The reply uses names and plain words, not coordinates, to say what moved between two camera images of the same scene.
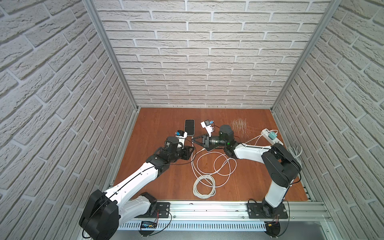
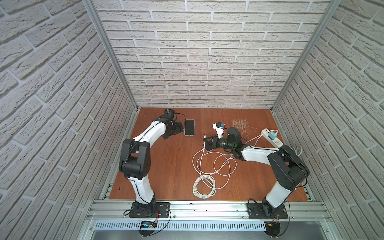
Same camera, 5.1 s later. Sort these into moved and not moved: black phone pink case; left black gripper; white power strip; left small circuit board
Moved: left black gripper
Not moved: white power strip; left small circuit board; black phone pink case
